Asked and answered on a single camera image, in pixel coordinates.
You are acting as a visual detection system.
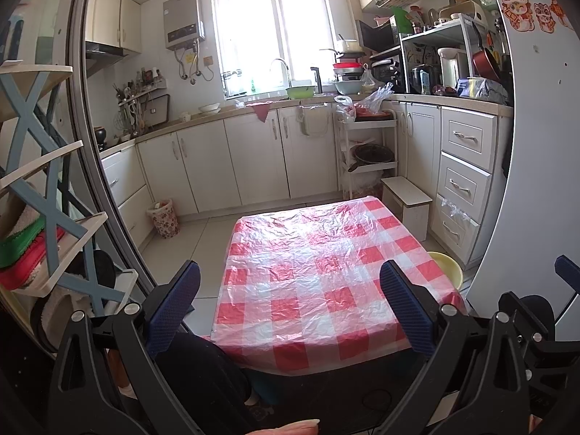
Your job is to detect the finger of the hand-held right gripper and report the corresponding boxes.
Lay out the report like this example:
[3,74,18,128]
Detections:
[497,291,560,372]
[555,254,580,291]

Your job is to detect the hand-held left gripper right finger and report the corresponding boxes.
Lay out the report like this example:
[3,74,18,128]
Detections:
[380,260,540,435]

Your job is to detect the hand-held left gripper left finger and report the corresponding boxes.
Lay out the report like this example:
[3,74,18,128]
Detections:
[44,260,203,435]

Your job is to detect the person's left hand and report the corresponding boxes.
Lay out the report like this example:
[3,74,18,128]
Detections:
[250,418,322,435]

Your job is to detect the pale yellow plastic tub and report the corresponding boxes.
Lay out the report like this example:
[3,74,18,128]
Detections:
[427,251,464,291]

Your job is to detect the person's leg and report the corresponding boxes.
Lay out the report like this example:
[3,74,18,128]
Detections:
[152,332,261,407]

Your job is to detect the black plush slipper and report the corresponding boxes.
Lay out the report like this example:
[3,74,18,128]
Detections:
[79,248,117,314]
[29,290,99,358]

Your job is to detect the floral wastebasket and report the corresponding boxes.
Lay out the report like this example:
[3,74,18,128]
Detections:
[145,198,181,239]

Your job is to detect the red checked plastic tablecloth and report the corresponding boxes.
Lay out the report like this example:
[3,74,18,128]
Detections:
[209,196,467,377]

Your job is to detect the white refrigerator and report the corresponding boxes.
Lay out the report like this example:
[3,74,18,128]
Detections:
[466,0,580,324]

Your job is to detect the small thin clear bag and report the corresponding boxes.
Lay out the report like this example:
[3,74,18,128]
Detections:
[438,196,477,226]

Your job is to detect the white step stool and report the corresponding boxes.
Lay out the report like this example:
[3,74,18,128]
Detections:
[380,175,434,244]

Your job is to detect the white two drawer cabinet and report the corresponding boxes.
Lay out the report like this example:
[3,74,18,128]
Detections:
[100,142,158,249]

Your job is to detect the white three drawer cabinet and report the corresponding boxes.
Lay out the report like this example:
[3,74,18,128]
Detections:
[389,99,514,272]

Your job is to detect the red ridged item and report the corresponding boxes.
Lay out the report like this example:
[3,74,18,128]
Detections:
[0,231,67,291]

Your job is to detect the green ridged item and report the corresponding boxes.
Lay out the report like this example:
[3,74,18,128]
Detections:
[0,216,47,269]

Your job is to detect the white door base cabinets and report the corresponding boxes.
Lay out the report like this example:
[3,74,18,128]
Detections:
[135,102,341,217]

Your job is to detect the white tiered rack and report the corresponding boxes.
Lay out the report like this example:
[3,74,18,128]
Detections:
[334,115,400,201]

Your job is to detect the blue silver foil bag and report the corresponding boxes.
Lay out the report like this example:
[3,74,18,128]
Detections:
[454,77,509,106]

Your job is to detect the white red plastic bag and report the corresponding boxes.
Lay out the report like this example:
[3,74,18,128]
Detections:
[334,95,357,124]

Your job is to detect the white hanging door rack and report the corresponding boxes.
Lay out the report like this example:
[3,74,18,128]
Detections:
[296,101,332,138]

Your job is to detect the large crinkled clear bag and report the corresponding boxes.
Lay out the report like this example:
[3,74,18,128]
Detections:
[356,82,395,117]

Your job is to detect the red saucepan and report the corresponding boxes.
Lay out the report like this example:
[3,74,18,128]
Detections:
[470,22,502,81]

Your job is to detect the teal basin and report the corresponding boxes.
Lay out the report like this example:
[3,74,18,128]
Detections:
[334,79,366,95]

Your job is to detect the steel kettle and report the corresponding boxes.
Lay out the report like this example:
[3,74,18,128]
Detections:
[409,64,439,96]

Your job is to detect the white electric water boiler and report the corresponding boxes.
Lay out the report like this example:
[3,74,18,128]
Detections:
[437,47,471,92]

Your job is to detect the black toaster oven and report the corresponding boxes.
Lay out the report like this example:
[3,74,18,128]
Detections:
[368,55,407,94]

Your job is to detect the red lidded bowl stack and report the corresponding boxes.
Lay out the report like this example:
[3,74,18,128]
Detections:
[332,60,364,81]

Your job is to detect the small red lion sticker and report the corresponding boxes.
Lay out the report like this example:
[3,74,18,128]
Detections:
[532,2,559,34]

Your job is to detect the chrome faucet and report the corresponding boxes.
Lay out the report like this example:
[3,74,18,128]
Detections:
[270,58,292,92]

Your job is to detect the range hood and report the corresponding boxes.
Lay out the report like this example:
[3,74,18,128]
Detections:
[84,41,128,79]

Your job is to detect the large red lion sticker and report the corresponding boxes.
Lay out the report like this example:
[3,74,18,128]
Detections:
[498,0,534,33]

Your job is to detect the black microwave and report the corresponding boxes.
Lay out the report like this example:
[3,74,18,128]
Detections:
[355,18,402,54]

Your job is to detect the white counter shelf rack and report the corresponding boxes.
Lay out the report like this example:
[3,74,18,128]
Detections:
[400,13,482,97]

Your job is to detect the green packet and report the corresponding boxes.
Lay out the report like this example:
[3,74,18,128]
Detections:
[391,7,416,36]

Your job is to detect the window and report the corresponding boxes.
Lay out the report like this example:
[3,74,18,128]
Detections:
[211,0,360,101]

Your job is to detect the black wok with handle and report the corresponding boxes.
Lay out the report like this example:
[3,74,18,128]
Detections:
[346,144,396,174]

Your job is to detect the grey sliding door frame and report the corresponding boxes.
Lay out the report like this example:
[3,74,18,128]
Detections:
[67,0,160,301]

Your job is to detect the wall utensil rack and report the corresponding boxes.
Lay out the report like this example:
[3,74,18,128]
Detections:
[112,68,171,140]

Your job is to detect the white shelf blue cross frame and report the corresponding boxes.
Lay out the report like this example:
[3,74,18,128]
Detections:
[0,61,140,327]

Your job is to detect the grey wall water heater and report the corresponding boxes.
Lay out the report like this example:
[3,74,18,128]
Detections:
[162,0,206,51]

